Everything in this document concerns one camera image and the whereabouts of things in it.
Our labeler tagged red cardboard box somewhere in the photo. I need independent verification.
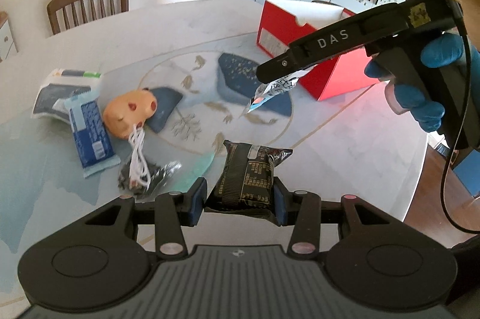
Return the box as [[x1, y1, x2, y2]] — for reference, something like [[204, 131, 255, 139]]
[[257, 0, 380, 101]]

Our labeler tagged right blue gloved hand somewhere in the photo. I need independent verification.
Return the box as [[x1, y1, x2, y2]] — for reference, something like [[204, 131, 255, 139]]
[[364, 32, 480, 134]]

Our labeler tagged brown wooden chair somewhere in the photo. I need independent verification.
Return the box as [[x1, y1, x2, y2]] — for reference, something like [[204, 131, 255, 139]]
[[46, 0, 129, 35]]

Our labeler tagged clear silver snack pouch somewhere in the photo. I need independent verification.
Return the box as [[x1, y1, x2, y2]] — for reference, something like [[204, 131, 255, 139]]
[[242, 67, 313, 116]]

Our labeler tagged orange pig toy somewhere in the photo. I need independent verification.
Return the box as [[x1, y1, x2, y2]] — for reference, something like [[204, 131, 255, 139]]
[[103, 90, 158, 140]]

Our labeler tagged white usb cable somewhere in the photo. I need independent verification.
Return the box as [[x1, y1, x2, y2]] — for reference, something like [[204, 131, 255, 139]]
[[127, 124, 152, 190]]

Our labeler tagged black snack packet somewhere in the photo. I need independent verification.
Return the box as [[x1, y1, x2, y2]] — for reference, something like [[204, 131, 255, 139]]
[[204, 140, 293, 220]]

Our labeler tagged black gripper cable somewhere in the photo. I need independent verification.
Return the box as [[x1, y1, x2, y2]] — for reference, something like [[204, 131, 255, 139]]
[[439, 0, 480, 234]]

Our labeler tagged white side cabinet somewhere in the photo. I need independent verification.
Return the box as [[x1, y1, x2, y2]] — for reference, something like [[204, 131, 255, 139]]
[[0, 11, 17, 62]]

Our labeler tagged small black foil packet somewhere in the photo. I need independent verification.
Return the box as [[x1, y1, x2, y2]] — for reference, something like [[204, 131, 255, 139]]
[[118, 159, 182, 197]]

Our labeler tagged blue snack bar packet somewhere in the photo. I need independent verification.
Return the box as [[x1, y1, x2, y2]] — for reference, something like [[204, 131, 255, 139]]
[[64, 90, 120, 178]]

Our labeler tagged white grey wipes pack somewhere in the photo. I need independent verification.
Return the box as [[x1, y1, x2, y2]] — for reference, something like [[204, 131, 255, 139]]
[[31, 68, 102, 124]]

